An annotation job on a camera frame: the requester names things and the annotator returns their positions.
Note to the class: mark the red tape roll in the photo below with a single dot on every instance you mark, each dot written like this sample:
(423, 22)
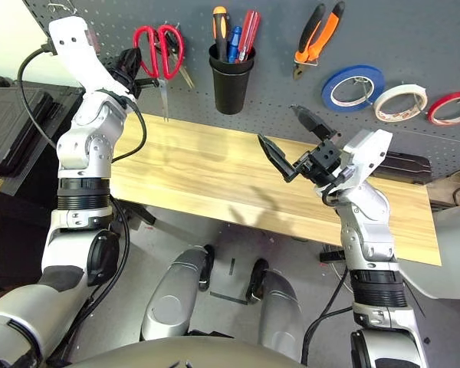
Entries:
(435, 117)

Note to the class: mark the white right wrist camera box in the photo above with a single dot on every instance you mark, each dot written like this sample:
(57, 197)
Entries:
(368, 157)

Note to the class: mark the grey robot torso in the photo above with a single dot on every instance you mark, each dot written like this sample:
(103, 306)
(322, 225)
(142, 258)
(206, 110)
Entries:
(176, 354)

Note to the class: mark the silver left robot leg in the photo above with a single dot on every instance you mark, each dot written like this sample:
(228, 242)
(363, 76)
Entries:
(172, 303)

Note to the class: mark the blue tape roll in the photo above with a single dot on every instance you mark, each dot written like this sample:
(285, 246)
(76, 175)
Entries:
(327, 97)

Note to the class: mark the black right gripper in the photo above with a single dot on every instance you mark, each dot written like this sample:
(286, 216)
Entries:
(326, 157)

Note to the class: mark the large black equipment case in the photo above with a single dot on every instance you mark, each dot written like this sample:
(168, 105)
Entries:
(15, 126)

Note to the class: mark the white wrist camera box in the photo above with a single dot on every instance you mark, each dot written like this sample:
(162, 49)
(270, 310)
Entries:
(368, 157)
(73, 42)

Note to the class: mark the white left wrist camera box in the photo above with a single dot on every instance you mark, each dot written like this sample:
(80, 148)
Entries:
(73, 42)

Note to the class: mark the black plastic tool case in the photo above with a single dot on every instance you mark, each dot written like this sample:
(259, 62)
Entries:
(406, 166)

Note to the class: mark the black metal table leg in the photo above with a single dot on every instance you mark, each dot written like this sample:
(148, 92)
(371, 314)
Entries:
(331, 255)
(145, 214)

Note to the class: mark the short black floor tape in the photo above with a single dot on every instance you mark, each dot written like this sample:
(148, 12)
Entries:
(232, 267)

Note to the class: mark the white tape roll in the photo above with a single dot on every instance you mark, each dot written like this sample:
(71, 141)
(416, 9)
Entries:
(379, 113)

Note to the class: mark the silver right robot leg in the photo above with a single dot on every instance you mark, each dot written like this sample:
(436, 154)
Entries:
(280, 310)

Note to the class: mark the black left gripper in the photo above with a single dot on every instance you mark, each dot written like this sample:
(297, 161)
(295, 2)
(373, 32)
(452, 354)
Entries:
(124, 82)

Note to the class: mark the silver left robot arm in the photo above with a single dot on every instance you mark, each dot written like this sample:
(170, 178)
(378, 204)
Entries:
(88, 145)

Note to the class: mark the orange black pliers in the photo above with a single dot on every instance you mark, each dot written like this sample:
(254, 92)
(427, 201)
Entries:
(326, 30)

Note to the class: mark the grey metal pegboard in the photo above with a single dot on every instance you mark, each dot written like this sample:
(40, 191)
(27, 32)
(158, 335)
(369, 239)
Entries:
(406, 38)

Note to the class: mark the long black floor tape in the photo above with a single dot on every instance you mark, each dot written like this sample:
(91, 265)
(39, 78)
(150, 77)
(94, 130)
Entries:
(230, 298)

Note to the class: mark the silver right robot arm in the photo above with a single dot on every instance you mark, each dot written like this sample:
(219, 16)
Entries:
(364, 230)

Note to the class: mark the double prong metal hook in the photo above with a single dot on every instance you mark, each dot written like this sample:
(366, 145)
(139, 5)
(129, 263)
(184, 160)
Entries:
(61, 5)

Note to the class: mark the black plastic cup holder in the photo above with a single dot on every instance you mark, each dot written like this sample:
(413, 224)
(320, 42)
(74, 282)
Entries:
(232, 92)

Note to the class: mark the silver robot leg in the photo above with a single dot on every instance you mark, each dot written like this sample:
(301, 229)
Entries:
(280, 310)
(172, 303)

